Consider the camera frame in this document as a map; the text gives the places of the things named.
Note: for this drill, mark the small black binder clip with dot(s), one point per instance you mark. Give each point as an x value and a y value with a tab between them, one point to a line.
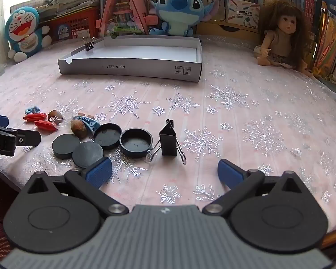
89	47

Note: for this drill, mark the row of leaning picture books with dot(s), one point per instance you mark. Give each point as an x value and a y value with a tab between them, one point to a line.
330	42

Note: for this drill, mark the blue alien plush toy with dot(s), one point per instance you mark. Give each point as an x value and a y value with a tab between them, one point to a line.
179	8

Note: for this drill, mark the black round plastic cap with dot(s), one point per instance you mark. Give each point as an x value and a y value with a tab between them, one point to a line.
107	136
86	154
63	146
136	143

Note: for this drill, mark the white cardboard box tray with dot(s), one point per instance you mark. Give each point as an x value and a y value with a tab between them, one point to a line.
142	67

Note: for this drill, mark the white printed cardboard box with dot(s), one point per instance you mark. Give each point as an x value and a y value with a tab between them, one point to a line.
242	14

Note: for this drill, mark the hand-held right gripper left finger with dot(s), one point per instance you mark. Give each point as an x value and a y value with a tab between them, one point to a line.
99	171

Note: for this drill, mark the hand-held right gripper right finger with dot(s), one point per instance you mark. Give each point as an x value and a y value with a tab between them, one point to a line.
228	171

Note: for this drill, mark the red plastic crate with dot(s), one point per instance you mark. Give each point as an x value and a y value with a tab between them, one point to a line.
81	22

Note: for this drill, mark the wooden shelf drawer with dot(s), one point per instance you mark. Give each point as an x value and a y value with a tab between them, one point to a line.
212	29

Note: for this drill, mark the blue robot cat plush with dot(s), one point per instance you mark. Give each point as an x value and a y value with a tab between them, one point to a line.
22	30

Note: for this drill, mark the brown-haired baby doll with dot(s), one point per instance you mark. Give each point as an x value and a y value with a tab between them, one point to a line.
285	28

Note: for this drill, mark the large black binder clip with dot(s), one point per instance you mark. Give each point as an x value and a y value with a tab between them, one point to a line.
168	143

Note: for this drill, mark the pink triangular toy house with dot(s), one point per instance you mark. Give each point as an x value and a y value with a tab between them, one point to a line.
120	11

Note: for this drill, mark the red bullet-shaped plastic piece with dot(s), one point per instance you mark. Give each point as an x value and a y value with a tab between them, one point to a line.
35	117
46	125

